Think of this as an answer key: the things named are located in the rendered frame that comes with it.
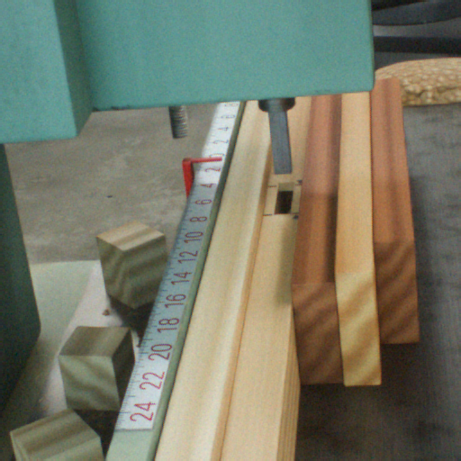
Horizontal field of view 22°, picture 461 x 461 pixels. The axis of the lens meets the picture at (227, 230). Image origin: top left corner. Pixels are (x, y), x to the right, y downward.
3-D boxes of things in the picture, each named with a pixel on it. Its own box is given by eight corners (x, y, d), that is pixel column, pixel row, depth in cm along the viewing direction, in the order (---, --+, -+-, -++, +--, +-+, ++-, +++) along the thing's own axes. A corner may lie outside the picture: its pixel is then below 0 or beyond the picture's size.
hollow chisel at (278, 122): (292, 174, 62) (283, 80, 60) (274, 175, 62) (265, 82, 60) (293, 167, 63) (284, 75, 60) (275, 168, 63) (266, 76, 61)
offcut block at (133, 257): (133, 310, 82) (123, 250, 80) (104, 293, 85) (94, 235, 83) (174, 292, 84) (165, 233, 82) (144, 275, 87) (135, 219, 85)
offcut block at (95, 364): (86, 377, 75) (76, 325, 73) (139, 379, 74) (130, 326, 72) (67, 409, 72) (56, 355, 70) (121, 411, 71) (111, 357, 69)
